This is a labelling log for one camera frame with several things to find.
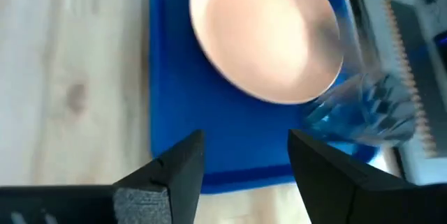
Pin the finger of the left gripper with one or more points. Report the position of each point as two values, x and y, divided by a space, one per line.
167 189

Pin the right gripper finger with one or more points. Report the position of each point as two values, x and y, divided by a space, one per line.
342 196

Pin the grey faceted glass cup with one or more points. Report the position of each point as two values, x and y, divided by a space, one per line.
370 112

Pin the tan round plate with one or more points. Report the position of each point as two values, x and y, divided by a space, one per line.
265 39

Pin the blue plastic tray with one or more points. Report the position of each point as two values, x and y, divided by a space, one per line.
195 112

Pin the black mat with orange edge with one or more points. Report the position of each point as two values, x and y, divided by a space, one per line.
419 63

